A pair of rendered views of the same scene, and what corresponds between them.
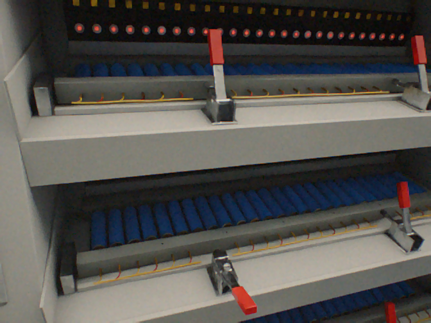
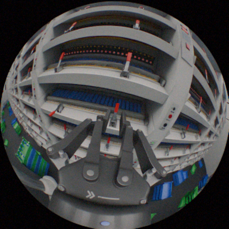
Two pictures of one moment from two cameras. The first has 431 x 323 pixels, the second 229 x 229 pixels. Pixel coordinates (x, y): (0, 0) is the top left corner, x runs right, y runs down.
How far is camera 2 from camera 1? 38 cm
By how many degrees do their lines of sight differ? 25
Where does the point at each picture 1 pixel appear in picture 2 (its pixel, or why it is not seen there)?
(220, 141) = (54, 77)
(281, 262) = (73, 112)
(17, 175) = (36, 81)
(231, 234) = (67, 100)
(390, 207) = (119, 111)
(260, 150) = (62, 79)
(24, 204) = (36, 86)
